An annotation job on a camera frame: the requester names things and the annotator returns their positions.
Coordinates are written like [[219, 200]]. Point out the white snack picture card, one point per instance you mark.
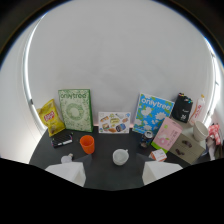
[[114, 122]]

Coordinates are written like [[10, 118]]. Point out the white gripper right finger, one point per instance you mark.
[[156, 170]]

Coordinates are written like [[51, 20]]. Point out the green onlytree tissue pack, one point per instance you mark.
[[76, 110]]

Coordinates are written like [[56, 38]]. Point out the white paper cup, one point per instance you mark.
[[200, 130]]

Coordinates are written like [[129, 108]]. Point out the yellow chips bag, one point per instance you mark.
[[51, 118]]

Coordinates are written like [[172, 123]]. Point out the small orange white box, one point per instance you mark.
[[158, 155]]

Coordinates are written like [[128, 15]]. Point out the white bottle red label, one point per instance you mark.
[[198, 111]]

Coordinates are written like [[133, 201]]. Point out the black patterned pouch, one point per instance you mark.
[[62, 139]]

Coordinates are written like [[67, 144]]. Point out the black pen holder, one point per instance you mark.
[[182, 107]]

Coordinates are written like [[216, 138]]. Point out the orange plastic cup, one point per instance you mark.
[[87, 144]]

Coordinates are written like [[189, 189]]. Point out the beige drawer box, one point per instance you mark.
[[187, 146]]

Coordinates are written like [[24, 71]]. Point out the blue onlytree tissue pack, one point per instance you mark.
[[152, 113]]

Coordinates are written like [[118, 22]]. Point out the small white bottle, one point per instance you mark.
[[67, 158]]

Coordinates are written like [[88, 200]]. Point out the small dark can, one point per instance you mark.
[[146, 139]]

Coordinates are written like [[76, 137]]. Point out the white ceramic bowl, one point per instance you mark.
[[120, 156]]

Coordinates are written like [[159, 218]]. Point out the red white cloth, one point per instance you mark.
[[215, 140]]

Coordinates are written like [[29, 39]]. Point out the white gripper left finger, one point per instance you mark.
[[69, 172]]

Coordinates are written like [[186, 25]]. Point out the pink and green box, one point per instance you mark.
[[167, 134]]

